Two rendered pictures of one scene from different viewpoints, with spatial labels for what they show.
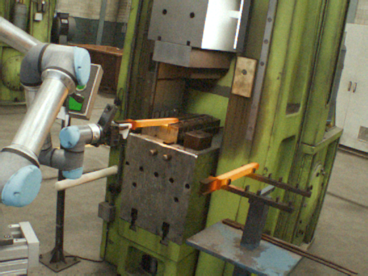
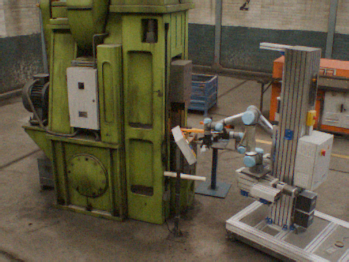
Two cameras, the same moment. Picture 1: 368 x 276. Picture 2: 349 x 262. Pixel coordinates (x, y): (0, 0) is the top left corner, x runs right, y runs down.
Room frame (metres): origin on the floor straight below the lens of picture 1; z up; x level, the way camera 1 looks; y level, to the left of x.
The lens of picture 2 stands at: (2.90, 4.27, 2.54)
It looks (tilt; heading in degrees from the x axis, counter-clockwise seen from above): 20 degrees down; 259
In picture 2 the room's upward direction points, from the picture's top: straight up
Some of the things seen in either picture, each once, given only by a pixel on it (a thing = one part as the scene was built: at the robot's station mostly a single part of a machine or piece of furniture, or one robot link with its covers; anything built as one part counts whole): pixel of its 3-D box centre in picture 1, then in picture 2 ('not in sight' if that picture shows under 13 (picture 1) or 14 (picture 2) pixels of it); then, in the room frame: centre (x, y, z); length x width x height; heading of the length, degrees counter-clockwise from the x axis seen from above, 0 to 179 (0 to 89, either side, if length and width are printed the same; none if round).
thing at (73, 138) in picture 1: (75, 137); (238, 136); (1.41, 0.40, 1.01); 0.11 x 0.08 x 0.09; 151
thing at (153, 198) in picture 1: (185, 177); (169, 152); (2.09, -0.02, 0.69); 0.56 x 0.38 x 0.45; 151
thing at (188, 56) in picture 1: (194, 54); (169, 102); (2.10, 0.03, 1.32); 0.42 x 0.20 x 0.10; 151
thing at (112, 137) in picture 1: (104, 133); (223, 135); (1.55, 0.32, 1.00); 0.12 x 0.08 x 0.09; 151
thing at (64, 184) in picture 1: (87, 177); (185, 176); (2.01, 0.48, 0.62); 0.44 x 0.05 x 0.05; 151
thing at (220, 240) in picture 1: (248, 247); (215, 142); (1.44, -0.30, 0.67); 0.40 x 0.30 x 0.02; 59
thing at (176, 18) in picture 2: not in sight; (157, 32); (2.21, -0.08, 2.06); 0.44 x 0.41 x 0.47; 151
